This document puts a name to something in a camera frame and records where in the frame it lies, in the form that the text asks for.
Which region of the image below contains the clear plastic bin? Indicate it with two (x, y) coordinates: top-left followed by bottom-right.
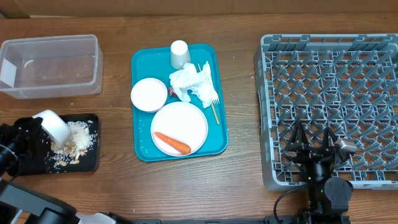
(1, 34), (103, 99)

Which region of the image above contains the black tray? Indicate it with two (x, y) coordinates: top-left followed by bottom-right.
(6, 113), (100, 177)

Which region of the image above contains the red wrapper scrap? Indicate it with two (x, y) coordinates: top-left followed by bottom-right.
(169, 87), (177, 97)

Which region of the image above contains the wooden handled fork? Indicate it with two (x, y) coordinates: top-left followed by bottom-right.
(197, 63), (221, 126)

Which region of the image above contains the white bowl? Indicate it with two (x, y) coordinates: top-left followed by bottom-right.
(33, 110), (72, 146)
(131, 78), (168, 113)

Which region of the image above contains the crumpled white napkin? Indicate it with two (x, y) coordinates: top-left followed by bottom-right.
(169, 61), (220, 108)

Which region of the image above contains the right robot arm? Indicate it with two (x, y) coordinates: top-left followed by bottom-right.
(285, 121), (358, 223)

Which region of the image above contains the grey dishwasher rack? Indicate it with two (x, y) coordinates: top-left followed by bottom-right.
(254, 34), (397, 190)

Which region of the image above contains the white paper cup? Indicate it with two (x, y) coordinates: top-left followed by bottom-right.
(170, 40), (191, 70)

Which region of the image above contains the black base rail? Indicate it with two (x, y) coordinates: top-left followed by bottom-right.
(130, 215), (351, 224)

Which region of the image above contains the teal serving tray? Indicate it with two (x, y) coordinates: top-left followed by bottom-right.
(131, 44), (229, 162)

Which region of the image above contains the white round plate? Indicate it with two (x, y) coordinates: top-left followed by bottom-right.
(150, 101), (208, 157)

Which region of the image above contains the peanuts and rice pile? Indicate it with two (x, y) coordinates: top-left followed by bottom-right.
(50, 120), (97, 169)

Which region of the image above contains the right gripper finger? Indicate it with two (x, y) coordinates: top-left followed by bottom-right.
(322, 127), (338, 151)
(285, 120), (310, 151)

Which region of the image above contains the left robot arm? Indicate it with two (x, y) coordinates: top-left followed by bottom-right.
(1, 117), (130, 224)

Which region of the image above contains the orange carrot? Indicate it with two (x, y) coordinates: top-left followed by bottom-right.
(154, 132), (191, 155)

